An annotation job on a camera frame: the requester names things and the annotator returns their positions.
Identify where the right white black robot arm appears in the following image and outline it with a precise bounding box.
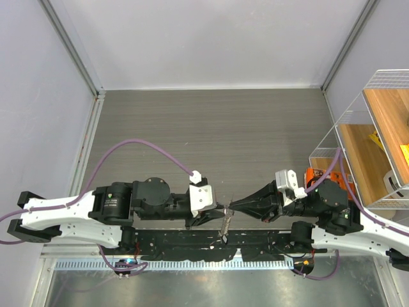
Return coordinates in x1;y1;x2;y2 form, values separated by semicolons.
229;179;408;271

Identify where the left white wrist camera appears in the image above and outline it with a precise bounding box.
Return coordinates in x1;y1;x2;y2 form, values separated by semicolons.
189;170;217;217

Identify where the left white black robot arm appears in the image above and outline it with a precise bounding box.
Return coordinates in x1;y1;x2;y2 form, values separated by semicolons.
7;177;225;255

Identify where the yellow packet on shelf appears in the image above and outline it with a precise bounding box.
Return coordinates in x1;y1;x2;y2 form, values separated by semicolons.
368;131;385;152

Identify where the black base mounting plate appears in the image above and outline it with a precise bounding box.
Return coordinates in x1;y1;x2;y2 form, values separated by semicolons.
99;227;307;262

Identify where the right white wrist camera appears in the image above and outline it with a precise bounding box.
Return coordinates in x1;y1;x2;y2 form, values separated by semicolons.
275;169;307;207

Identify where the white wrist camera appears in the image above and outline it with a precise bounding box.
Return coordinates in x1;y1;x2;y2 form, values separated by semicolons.
189;170;217;217
275;169;307;207

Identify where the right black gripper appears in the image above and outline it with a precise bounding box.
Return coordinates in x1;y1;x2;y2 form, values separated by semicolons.
228;178;321;221

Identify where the white device on shelf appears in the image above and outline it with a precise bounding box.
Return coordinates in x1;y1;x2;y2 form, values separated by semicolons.
383;170;405;199

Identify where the white wire shelf rack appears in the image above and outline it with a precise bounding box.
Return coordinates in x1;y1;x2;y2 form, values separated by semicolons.
309;69;408;225

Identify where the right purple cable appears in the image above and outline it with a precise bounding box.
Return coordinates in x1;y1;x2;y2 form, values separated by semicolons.
305;146;409;237

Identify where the white slotted cable duct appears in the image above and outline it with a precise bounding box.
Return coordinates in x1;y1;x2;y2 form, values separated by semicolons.
54;257;293;271

